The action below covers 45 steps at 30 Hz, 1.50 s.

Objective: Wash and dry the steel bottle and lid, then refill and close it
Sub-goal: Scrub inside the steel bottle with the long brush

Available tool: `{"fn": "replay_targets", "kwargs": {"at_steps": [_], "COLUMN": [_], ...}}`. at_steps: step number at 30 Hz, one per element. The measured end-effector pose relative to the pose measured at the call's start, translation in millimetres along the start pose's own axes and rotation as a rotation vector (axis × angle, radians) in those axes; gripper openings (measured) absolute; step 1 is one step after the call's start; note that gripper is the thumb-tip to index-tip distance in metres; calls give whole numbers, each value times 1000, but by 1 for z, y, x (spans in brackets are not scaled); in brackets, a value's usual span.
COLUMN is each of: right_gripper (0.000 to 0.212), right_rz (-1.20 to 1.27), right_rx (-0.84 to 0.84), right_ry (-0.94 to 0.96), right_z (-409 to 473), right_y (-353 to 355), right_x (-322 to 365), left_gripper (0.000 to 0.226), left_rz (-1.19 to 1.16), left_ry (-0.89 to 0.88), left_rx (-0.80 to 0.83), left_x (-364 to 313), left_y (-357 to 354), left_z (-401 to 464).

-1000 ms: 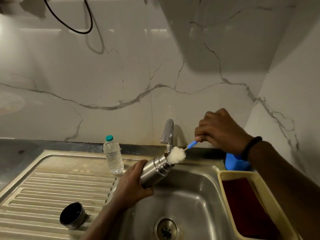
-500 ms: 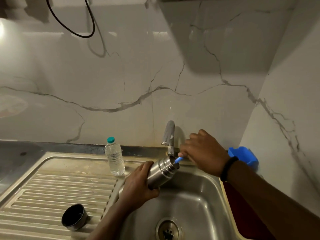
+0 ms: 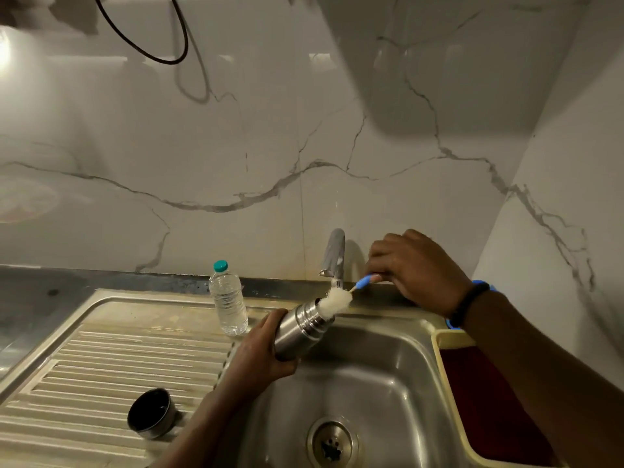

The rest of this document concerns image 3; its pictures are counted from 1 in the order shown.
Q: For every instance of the person's right hand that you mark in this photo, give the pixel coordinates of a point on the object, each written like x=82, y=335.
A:
x=424, y=275

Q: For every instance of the person's left hand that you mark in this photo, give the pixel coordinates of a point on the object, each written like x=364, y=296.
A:
x=253, y=358

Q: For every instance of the person's left thumb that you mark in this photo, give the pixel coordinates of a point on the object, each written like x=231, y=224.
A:
x=275, y=320

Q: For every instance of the person's right fingers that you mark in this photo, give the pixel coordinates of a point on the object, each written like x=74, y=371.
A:
x=385, y=255

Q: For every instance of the stainless steel bottle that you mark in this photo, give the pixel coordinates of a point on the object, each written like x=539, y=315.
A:
x=300, y=330

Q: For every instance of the person's left forearm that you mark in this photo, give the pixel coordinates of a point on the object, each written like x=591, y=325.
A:
x=192, y=433

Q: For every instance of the person's right forearm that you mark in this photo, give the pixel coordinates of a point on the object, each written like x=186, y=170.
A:
x=541, y=380

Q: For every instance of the chrome sink faucet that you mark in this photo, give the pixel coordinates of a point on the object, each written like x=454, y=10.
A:
x=334, y=258

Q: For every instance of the clear plastic water bottle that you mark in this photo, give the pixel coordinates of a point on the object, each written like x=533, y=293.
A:
x=227, y=301

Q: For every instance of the black wristband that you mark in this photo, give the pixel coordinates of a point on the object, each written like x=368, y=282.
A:
x=467, y=303

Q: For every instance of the blue wristband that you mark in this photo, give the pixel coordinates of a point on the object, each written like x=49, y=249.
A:
x=480, y=283

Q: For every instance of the stainless steel sink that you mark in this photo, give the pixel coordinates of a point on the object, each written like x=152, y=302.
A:
x=195, y=385

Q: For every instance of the sink drain strainer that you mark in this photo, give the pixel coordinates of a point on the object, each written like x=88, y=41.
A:
x=332, y=443

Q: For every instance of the steel bottle cap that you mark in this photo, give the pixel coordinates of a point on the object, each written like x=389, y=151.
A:
x=152, y=413

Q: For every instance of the cream plastic tub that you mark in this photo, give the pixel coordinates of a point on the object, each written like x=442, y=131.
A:
x=482, y=409

